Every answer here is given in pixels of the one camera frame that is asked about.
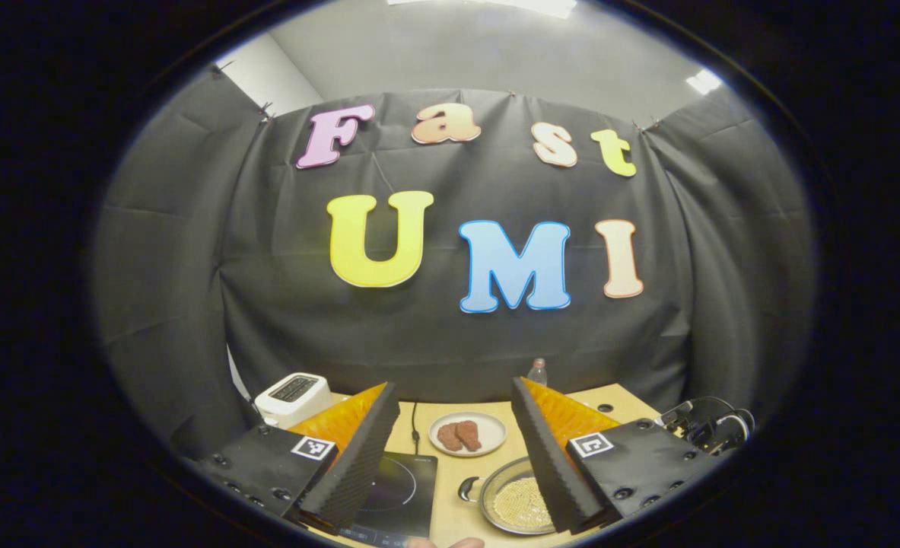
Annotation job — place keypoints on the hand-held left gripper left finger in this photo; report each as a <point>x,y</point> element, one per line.
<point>358,457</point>

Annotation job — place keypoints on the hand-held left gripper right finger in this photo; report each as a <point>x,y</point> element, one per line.
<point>548,464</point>

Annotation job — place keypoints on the black induction cooktop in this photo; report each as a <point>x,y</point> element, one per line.
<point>400,487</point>

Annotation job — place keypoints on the pile of yellow soybeans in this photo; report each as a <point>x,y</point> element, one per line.
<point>518,504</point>

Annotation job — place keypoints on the white round plate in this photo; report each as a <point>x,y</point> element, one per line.
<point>491,430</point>

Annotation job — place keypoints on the brown meat slice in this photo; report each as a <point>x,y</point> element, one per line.
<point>447,438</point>
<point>469,434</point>

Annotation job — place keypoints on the white toaster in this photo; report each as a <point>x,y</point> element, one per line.
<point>290,396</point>

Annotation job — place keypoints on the clear plastic water bottle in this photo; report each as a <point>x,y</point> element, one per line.
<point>537,373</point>

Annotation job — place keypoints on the black backdrop cloth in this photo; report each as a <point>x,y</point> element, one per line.
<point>267,266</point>

